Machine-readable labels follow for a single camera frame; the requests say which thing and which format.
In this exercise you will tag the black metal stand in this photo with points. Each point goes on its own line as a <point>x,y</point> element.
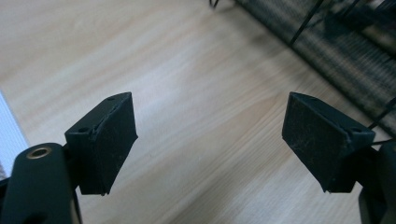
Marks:
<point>382,119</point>
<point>306,21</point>

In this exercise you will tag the dark woven carpet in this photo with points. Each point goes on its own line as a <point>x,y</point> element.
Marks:
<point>348,59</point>

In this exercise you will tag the white ribbed sheet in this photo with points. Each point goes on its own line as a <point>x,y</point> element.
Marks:
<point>11,137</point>

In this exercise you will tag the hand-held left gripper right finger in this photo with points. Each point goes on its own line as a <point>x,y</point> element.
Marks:
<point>317,140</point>

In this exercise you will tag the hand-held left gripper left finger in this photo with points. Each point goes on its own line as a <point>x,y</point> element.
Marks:
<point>102,146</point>

